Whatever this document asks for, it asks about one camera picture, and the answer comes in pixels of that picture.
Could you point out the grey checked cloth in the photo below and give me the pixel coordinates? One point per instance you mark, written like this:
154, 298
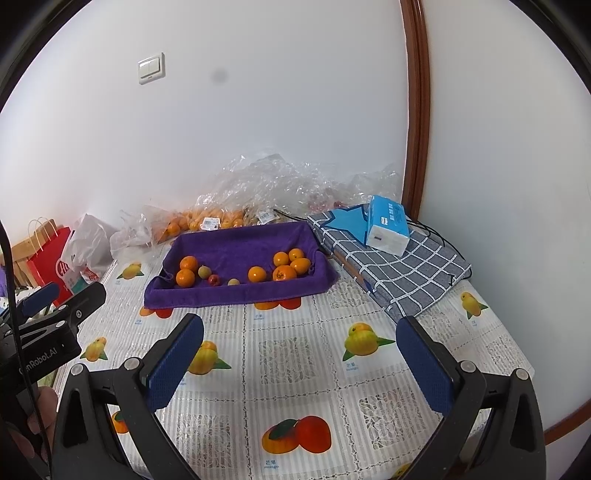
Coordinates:
406, 272

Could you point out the light blue star-shaped paper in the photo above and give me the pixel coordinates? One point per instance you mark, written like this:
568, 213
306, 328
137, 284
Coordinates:
346, 220

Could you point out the brown paper bag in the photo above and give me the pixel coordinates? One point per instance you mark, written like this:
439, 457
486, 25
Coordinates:
21, 261

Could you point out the small orange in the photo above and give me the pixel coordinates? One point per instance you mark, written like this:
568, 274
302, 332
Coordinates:
280, 258
284, 273
257, 274
300, 265
296, 254

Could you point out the small crumpled clear plastic bag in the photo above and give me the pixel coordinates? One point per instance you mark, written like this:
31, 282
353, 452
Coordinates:
134, 230

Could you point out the small red jujube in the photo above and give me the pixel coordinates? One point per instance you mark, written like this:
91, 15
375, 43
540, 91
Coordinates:
214, 279

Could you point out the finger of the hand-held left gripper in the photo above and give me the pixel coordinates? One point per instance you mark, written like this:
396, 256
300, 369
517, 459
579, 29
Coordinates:
39, 299
78, 304

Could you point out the large orange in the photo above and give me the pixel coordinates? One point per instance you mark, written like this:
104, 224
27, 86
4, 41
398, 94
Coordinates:
185, 278

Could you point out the blue tissue pack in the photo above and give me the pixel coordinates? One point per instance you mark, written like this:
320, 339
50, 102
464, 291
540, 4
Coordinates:
387, 226

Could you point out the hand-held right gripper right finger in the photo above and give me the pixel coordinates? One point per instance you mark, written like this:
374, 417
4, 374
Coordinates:
425, 364

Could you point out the clear plastic bag of oranges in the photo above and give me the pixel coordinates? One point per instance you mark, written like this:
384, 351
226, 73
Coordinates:
277, 184

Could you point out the medium orange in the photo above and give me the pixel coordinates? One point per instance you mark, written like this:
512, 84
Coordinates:
189, 263

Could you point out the fruit print tablecloth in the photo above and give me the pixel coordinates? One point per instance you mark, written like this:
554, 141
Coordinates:
286, 350

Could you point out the white wall light switch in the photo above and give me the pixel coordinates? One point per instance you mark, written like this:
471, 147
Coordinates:
151, 68

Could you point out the purple towel-lined tray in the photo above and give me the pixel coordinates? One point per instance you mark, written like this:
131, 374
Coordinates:
240, 249

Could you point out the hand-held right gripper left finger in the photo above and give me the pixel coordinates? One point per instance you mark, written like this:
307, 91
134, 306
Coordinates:
175, 364

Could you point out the white plastic bag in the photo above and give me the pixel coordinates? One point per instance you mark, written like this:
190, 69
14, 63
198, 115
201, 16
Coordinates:
87, 249

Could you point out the brown wooden door frame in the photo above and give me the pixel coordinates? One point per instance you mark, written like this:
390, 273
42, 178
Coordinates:
415, 92

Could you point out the person's left hand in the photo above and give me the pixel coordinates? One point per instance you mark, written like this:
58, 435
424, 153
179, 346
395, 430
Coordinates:
41, 410

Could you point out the red paper bag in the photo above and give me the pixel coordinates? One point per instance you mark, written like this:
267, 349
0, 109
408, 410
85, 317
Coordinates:
46, 272

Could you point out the small green jujube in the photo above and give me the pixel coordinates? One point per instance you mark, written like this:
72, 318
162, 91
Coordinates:
204, 272

